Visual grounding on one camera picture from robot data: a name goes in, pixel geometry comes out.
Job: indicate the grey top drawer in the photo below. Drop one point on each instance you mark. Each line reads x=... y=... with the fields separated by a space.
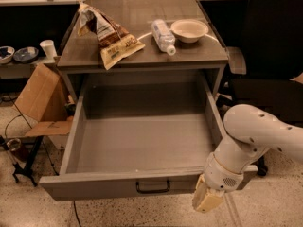
x=137 y=140

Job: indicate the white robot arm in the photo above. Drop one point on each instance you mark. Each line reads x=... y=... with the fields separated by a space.
x=250 y=133

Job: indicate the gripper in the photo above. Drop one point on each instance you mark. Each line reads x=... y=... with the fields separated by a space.
x=219 y=177

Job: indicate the brown chip bag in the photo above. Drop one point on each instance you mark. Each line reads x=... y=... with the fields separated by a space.
x=115 y=42

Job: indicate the black stand frame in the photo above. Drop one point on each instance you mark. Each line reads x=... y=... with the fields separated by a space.
x=22 y=155

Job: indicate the black office chair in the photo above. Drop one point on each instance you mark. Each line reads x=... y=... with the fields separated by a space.
x=262 y=68

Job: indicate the grey drawer cabinet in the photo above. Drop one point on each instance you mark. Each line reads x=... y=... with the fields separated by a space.
x=81 y=54

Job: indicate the blue bowl right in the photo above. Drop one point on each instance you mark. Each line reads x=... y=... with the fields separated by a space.
x=26 y=54

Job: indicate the low grey side shelf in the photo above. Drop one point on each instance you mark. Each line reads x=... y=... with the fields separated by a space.
x=16 y=70

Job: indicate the white paper cup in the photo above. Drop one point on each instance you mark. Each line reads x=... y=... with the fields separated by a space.
x=49 y=49

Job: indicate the beige paper bowl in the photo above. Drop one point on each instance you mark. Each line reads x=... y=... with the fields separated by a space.
x=189 y=31

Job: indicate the clear plastic water bottle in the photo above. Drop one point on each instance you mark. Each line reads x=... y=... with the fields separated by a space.
x=163 y=36

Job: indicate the blue white bowl left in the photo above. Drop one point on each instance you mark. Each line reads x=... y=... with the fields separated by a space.
x=6 y=54

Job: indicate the brown cardboard box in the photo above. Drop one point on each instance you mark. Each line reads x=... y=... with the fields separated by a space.
x=43 y=99

